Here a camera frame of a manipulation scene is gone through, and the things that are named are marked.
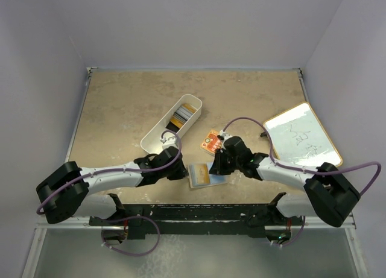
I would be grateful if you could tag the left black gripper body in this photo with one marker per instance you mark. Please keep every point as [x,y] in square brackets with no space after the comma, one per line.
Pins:
[174,173]

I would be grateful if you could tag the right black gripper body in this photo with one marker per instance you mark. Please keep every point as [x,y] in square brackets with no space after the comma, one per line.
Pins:
[231,163]

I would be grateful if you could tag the white oblong plastic tray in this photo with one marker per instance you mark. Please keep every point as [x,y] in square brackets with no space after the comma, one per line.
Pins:
[151,143]

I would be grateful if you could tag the white credit card stack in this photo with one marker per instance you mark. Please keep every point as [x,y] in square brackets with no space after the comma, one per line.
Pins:
[184,112]

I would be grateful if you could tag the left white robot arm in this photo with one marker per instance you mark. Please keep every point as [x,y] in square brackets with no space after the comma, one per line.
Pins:
[63,192]

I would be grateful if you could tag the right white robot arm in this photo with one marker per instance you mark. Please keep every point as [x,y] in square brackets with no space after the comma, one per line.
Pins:
[329,197]

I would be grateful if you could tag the black card in tray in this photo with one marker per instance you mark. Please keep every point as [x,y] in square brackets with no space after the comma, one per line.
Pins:
[172,127]

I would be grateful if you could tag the orange spiral notebook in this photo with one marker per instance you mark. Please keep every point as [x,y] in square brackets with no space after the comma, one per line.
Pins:
[211,142]

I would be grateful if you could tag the yellow framed whiteboard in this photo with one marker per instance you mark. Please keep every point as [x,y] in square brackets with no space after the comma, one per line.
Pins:
[298,137]

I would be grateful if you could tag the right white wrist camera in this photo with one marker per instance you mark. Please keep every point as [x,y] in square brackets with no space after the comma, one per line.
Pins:
[223,135]

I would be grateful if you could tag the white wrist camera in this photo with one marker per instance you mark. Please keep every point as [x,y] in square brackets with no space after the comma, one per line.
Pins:
[223,135]
[169,141]

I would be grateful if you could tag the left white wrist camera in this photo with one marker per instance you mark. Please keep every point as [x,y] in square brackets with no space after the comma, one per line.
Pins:
[169,141]

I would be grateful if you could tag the aluminium table frame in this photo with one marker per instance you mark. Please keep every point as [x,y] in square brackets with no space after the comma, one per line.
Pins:
[72,249]

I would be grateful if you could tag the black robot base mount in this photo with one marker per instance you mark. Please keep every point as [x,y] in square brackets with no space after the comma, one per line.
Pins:
[197,219]

